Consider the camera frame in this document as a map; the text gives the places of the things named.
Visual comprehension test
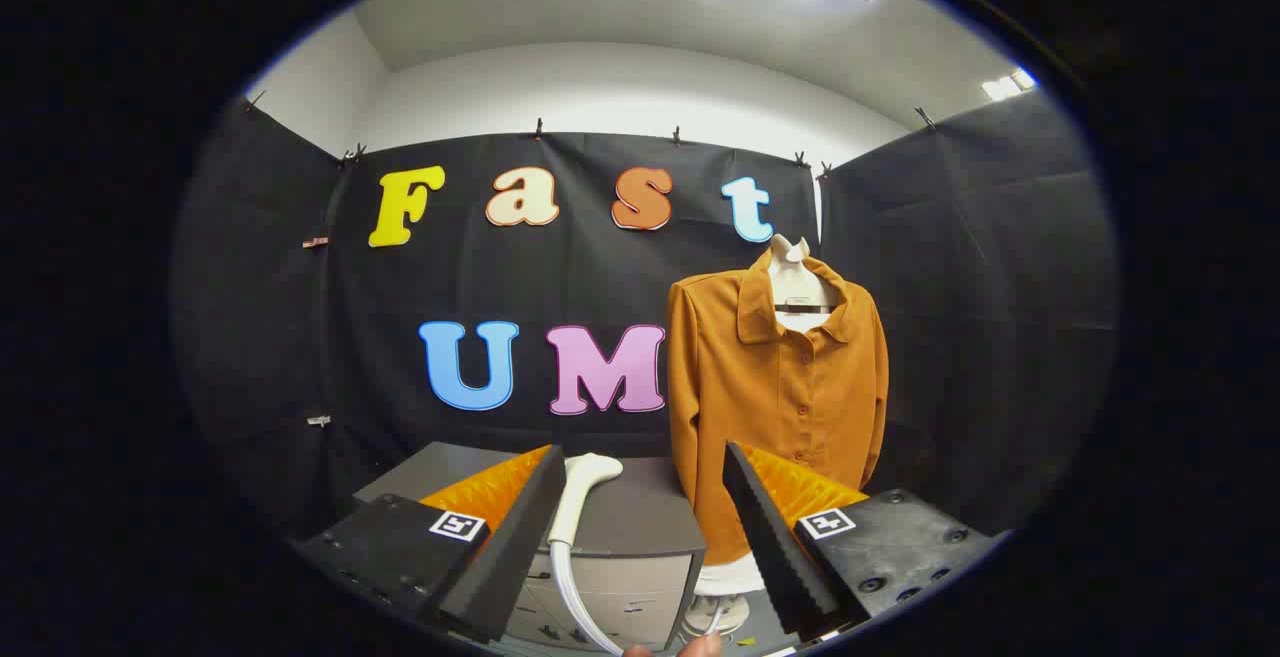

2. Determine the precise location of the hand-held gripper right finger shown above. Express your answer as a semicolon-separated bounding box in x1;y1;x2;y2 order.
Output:
722;441;1006;641

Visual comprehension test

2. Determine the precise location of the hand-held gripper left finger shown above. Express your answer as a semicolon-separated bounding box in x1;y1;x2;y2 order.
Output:
293;444;568;645

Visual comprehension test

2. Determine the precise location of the white garment steamer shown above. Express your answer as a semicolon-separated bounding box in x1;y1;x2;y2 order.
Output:
547;453;626;656

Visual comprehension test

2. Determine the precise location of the orange button shirt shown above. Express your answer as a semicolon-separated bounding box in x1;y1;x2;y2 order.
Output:
667;252;889;568

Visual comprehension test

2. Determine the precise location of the grey drawer cabinet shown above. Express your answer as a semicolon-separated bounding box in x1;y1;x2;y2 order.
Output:
352;442;708;653

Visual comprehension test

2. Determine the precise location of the white mannequin torso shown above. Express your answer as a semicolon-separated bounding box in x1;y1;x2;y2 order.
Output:
685;234;843;638

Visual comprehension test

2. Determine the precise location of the ceiling light panel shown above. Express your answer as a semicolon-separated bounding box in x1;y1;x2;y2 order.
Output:
982;67;1037;103

